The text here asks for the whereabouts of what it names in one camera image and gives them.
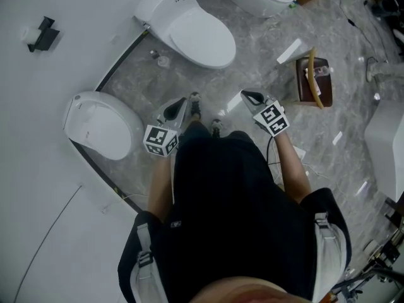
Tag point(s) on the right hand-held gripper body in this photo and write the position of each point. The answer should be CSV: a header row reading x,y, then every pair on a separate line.
x,y
272,116

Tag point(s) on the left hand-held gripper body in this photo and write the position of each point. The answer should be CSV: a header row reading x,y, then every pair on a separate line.
x,y
162,139

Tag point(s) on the white smart toilet lid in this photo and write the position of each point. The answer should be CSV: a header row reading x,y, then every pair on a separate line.
x,y
109,134

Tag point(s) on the white oval toilet lid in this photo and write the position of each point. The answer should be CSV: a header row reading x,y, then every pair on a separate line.
x,y
202,36

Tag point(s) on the person's left forearm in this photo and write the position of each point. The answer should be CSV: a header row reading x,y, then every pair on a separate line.
x,y
159,185

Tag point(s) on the person's right forearm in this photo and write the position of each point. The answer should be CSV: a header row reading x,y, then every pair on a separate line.
x,y
292,169

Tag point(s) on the white toilet with tank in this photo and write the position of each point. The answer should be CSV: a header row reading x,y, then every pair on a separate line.
x,y
164,2

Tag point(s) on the black toilet paper holder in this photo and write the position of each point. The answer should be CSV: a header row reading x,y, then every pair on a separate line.
x,y
45,36

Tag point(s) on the white toilet paper roll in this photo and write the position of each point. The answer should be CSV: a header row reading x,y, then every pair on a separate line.
x,y
30,34

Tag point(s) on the white paper sheet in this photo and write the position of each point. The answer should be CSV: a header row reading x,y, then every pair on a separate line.
x,y
300,151

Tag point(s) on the person's left shoe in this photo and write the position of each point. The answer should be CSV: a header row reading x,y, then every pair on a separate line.
x,y
195,103

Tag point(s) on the person's shoe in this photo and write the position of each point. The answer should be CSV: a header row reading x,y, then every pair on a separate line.
x,y
216,127
195,103

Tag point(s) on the person's right shoe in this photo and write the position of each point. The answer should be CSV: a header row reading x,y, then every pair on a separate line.
x,y
216,127

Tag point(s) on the brown wooden box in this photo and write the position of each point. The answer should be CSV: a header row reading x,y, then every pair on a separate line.
x,y
325,90

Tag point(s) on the white flat board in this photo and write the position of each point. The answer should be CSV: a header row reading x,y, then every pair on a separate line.
x,y
292,51

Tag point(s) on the white paper slip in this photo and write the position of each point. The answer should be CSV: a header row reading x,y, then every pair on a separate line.
x,y
337,138

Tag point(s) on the clear round cup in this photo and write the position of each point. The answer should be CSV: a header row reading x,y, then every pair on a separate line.
x,y
164,62

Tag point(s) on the small dark bottle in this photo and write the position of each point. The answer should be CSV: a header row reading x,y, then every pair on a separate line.
x,y
154,54

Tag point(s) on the person's black shirt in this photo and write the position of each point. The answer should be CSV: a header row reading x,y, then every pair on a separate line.
x,y
227,207

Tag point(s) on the white cabinet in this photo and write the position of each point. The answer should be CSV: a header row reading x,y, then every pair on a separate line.
x,y
386,144

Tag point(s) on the white wrapped pipe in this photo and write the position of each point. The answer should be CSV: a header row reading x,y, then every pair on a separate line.
x,y
386,71

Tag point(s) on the white wall-hung smart toilet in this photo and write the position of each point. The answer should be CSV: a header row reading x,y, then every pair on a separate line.
x,y
94,106

